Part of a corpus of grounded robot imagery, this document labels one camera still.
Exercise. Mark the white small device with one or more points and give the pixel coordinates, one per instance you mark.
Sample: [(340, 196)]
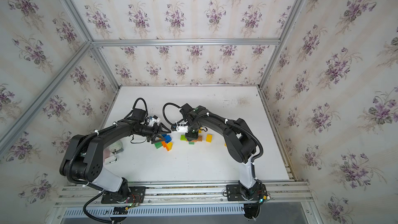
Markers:
[(115, 148)]

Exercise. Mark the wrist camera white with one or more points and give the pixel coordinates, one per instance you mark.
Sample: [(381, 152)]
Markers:
[(181, 128), (152, 120)]

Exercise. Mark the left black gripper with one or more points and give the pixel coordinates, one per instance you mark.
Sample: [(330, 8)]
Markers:
[(158, 129)]

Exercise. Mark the pink pen cup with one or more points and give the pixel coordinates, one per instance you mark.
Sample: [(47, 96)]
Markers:
[(106, 154)]

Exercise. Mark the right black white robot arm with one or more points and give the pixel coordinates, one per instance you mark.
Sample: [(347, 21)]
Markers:
[(242, 146)]

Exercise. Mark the yellow lego brick centre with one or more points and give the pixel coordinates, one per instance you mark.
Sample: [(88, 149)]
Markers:
[(209, 138)]

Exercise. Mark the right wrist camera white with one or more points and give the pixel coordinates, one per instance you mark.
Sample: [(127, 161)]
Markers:
[(181, 128)]

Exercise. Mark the aluminium front rail frame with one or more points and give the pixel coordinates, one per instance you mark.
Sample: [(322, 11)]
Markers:
[(167, 198)]

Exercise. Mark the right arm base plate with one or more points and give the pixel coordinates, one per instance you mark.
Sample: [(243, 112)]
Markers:
[(238, 192)]

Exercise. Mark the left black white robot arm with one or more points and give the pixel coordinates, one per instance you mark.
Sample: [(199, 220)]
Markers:
[(83, 162)]

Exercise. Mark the blue square lego brick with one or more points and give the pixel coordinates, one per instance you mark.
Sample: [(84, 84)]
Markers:
[(167, 139)]

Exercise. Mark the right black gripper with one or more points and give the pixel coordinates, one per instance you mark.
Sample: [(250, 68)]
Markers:
[(189, 136)]

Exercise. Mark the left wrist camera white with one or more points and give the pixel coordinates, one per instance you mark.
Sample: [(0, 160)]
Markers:
[(152, 120)]

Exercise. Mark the orange long lego brick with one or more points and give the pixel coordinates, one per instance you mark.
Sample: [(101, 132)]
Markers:
[(165, 145)]

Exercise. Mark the yellow sloped lego brick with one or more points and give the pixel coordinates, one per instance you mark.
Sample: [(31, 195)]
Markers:
[(169, 146)]

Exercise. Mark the small green lego brick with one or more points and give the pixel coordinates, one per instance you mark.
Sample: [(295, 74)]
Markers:
[(158, 145)]

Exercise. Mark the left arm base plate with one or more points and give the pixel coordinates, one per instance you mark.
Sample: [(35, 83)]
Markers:
[(132, 195)]

